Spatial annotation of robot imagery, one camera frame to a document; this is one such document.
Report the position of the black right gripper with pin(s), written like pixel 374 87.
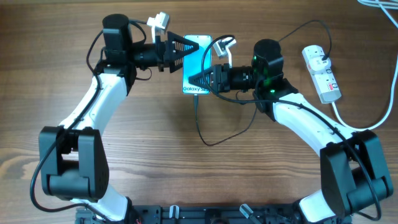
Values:
pixel 218 71

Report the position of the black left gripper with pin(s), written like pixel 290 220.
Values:
pixel 165 51

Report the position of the blue Galaxy smartphone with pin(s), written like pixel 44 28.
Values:
pixel 192 64

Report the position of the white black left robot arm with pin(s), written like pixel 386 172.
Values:
pixel 73 165

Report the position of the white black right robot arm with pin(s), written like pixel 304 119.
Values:
pixel 354 173

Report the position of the white USB charger plug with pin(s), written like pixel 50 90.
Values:
pixel 317 65

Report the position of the white power strip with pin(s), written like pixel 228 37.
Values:
pixel 325 83

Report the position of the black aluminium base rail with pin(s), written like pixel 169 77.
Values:
pixel 268 214

